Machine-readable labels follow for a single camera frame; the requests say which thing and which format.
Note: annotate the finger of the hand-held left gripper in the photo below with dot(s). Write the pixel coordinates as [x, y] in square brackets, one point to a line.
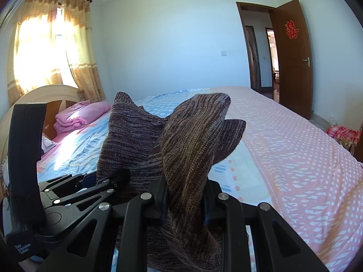
[65, 187]
[113, 181]

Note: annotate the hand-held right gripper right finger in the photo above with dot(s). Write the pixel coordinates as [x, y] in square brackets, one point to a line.
[212, 204]

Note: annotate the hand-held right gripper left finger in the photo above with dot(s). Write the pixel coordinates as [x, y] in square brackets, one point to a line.
[161, 204]

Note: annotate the brown knit sweater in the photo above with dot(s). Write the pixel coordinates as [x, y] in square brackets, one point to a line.
[187, 153]

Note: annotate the patterned white pillow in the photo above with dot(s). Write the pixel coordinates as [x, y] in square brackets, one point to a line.
[46, 146]

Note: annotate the folded pink blanket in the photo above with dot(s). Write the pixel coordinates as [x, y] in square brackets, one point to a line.
[82, 116]

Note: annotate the wooden bed headboard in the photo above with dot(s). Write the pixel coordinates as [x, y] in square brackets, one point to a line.
[56, 93]

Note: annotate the pink dotted quilt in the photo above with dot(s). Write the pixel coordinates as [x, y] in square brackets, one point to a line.
[297, 161]

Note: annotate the beige patterned curtain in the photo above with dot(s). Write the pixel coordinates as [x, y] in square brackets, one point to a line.
[82, 48]

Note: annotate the red checked cloth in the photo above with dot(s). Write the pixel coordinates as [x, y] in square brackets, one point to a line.
[341, 134]

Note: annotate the dark hallway door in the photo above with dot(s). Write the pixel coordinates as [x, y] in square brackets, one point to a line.
[253, 59]

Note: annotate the brown wooden door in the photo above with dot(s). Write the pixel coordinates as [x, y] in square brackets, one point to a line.
[292, 76]

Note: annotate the red paper door decoration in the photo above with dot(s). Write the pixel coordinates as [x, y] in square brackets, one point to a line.
[292, 29]

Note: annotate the dark wooden door frame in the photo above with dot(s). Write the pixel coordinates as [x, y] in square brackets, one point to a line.
[242, 34]

